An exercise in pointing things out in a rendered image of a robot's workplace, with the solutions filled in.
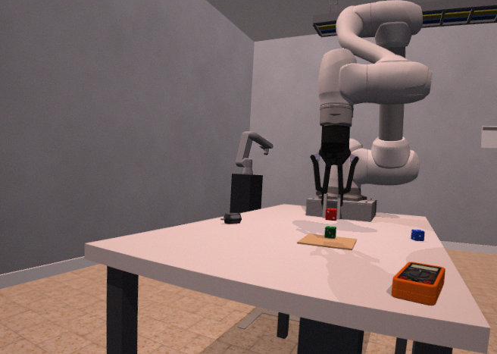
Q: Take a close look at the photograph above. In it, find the blue die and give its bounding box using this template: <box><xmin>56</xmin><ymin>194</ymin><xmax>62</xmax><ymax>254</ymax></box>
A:
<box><xmin>411</xmin><ymin>230</ymin><xmax>425</xmax><ymax>241</ymax></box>

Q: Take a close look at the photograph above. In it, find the tan flat mat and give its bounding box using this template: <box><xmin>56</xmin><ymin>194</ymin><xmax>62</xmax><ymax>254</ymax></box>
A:
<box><xmin>297</xmin><ymin>233</ymin><xmax>357</xmax><ymax>250</ymax></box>

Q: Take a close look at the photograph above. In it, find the green die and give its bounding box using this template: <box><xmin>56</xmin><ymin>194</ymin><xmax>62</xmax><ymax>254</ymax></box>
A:
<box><xmin>324</xmin><ymin>226</ymin><xmax>336</xmax><ymax>239</ymax></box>

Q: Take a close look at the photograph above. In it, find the red die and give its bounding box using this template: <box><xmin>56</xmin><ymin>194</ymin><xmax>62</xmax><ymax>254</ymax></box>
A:
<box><xmin>325</xmin><ymin>208</ymin><xmax>337</xmax><ymax>221</ymax></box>

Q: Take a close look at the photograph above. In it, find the orange pocket multimeter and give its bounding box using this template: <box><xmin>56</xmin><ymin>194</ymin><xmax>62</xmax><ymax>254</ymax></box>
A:
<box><xmin>392</xmin><ymin>262</ymin><xmax>445</xmax><ymax>305</ymax></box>

